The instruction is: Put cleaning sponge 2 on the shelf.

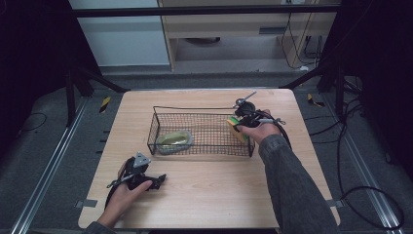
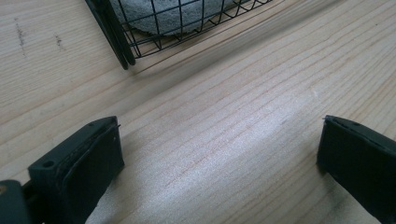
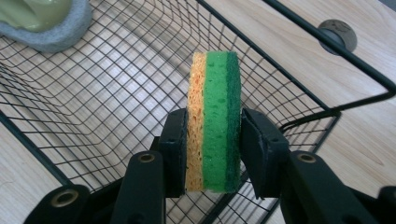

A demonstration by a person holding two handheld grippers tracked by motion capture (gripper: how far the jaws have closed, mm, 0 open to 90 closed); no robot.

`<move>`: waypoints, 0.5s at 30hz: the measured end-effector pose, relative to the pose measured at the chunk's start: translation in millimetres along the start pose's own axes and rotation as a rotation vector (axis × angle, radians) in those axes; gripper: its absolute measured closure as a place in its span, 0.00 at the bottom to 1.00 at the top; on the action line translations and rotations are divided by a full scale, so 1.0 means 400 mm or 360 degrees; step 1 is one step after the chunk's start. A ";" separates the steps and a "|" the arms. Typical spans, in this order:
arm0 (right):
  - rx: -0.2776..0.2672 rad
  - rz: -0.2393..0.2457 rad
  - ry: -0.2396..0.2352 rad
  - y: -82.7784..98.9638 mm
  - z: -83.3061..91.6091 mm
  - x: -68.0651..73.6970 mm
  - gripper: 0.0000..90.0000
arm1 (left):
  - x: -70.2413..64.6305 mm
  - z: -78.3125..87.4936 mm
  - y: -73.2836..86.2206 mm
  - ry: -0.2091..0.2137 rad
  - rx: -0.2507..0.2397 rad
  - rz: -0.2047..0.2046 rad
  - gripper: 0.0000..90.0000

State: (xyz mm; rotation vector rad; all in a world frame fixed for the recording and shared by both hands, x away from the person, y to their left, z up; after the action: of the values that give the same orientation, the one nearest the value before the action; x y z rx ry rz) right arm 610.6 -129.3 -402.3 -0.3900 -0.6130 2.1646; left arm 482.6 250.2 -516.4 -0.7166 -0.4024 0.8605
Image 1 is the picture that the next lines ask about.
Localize black hanging cables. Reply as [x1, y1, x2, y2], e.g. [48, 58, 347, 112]
[281, 12, 324, 70]

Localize black curtain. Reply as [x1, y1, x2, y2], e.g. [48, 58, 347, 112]
[0, 0, 103, 154]
[319, 0, 413, 183]

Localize black metal stand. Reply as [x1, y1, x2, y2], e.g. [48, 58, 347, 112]
[64, 66, 131, 129]
[280, 61, 347, 120]

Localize person's left hand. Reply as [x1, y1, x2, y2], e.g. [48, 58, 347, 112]
[96, 179, 154, 229]

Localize black floor cable loop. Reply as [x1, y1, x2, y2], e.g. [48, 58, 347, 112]
[335, 136, 406, 230]

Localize black wire basket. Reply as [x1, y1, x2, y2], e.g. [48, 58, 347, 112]
[146, 105, 256, 158]

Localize green item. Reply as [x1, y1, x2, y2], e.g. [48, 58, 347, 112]
[155, 130, 195, 156]

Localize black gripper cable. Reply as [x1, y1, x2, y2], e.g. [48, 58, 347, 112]
[104, 186, 122, 210]
[256, 109, 293, 151]

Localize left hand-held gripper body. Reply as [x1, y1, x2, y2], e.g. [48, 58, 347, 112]
[106, 151, 156, 192]

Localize thin black floor cable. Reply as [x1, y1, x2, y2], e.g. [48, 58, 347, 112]
[18, 111, 49, 134]

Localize aluminium floor rail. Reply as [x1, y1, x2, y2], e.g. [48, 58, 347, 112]
[9, 97, 90, 234]
[320, 94, 407, 234]

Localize light wooden desk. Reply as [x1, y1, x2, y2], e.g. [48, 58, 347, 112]
[158, 0, 340, 72]

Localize person's right hand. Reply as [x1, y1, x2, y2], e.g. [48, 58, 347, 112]
[238, 109, 282, 146]

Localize white cabinet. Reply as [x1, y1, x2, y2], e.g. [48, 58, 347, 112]
[68, 0, 172, 68]

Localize black horizontal frame bar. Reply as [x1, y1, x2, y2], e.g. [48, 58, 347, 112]
[69, 4, 343, 19]

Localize black and yellow tape strip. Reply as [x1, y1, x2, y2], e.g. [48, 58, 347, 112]
[307, 93, 325, 108]
[98, 96, 112, 114]

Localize yellow and green sponge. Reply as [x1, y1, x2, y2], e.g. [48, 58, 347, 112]
[226, 115, 250, 144]

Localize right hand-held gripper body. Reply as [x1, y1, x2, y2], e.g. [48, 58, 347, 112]
[233, 91, 287, 131]

